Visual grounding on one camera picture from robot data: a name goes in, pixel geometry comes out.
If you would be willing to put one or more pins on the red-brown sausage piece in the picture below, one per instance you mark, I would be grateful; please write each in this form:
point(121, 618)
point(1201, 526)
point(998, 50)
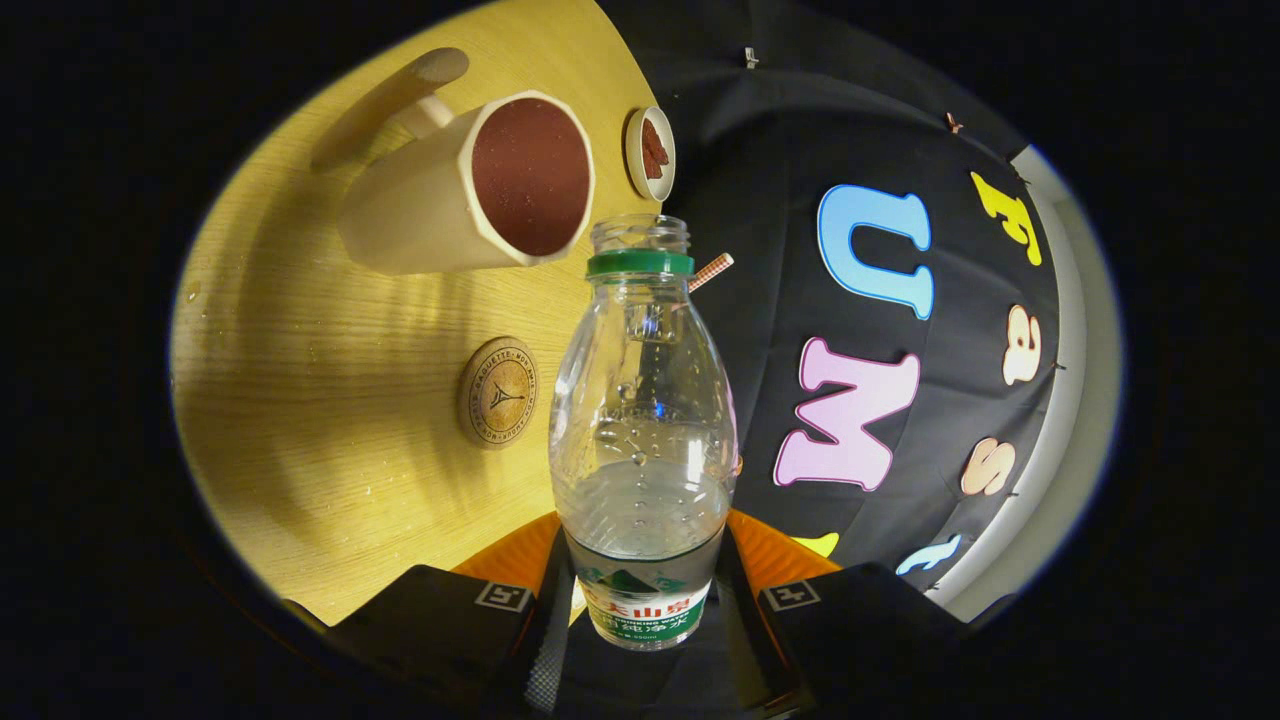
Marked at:
point(660, 162)
point(652, 140)

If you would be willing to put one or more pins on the wooden table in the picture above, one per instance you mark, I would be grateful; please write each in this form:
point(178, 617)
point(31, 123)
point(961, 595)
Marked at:
point(300, 400)

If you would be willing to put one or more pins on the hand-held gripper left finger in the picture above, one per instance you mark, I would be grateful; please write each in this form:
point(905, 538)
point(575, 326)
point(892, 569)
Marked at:
point(430, 635)

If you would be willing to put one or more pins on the round wooden coaster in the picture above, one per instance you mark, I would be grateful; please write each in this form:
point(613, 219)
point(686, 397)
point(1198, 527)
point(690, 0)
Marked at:
point(497, 395)

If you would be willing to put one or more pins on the cream cup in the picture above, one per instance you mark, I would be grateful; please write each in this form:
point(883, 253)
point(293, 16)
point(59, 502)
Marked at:
point(420, 210)

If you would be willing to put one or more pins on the small white plate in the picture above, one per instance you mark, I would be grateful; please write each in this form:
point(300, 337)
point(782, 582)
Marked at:
point(633, 150)

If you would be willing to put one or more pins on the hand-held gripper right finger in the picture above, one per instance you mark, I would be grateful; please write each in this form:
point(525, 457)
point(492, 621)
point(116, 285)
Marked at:
point(860, 630)

